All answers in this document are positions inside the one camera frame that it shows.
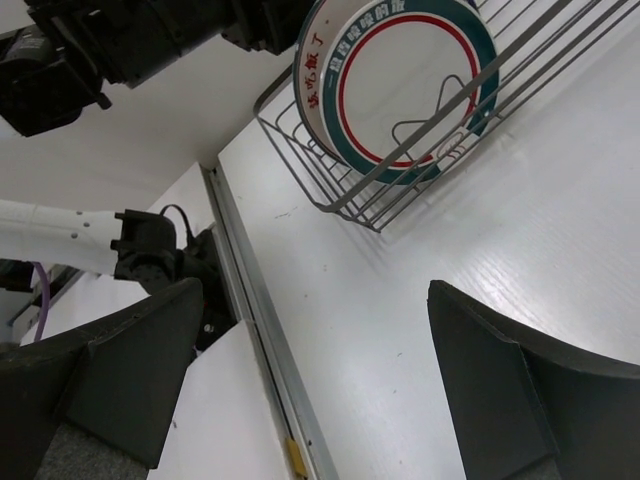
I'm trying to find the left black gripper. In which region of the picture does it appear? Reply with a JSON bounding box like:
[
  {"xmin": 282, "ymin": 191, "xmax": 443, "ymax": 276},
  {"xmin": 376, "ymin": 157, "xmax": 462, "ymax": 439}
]
[{"xmin": 1, "ymin": 0, "xmax": 314, "ymax": 137}]

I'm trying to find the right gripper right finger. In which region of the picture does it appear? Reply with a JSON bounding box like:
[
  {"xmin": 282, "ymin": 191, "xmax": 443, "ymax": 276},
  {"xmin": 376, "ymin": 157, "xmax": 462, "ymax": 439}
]
[{"xmin": 427, "ymin": 280, "xmax": 639, "ymax": 479}]

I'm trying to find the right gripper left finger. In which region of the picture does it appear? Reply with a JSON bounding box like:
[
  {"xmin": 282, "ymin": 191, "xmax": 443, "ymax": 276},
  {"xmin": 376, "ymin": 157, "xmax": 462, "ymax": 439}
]
[{"xmin": 1, "ymin": 279, "xmax": 204, "ymax": 479}]

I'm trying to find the orange sunburst white plate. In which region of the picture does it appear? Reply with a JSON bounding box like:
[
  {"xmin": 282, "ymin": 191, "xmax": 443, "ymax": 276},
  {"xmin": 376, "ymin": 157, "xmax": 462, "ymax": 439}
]
[{"xmin": 293, "ymin": 0, "xmax": 366, "ymax": 160}]

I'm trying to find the teal red rimmed plate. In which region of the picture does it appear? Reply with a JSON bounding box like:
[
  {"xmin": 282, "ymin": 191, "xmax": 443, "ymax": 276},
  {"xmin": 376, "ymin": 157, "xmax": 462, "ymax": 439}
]
[{"xmin": 319, "ymin": 1, "xmax": 498, "ymax": 175}]

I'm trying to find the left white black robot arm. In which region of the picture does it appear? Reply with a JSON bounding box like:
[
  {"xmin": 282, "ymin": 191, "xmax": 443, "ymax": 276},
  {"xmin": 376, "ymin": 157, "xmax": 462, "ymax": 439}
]
[{"xmin": 1, "ymin": 1, "xmax": 312, "ymax": 293}]

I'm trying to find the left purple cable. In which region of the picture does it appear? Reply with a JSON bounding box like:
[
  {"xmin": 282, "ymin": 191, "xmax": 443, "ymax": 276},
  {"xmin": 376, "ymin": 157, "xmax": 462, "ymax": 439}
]
[{"xmin": 29, "ymin": 259, "xmax": 54, "ymax": 344}]

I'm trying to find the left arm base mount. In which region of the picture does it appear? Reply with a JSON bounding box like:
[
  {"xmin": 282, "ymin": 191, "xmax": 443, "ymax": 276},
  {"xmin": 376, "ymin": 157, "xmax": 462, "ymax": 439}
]
[{"xmin": 160, "ymin": 204, "xmax": 238, "ymax": 352}]

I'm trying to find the aluminium front rail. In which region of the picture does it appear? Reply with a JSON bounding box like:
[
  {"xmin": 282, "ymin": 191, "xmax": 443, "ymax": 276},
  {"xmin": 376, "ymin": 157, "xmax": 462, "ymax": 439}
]
[{"xmin": 203, "ymin": 167, "xmax": 339, "ymax": 479}]

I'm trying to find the grey wire dish rack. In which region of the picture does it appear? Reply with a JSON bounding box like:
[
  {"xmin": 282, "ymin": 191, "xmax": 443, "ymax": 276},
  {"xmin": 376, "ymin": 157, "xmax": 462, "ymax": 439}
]
[{"xmin": 254, "ymin": 1, "xmax": 639, "ymax": 232}]

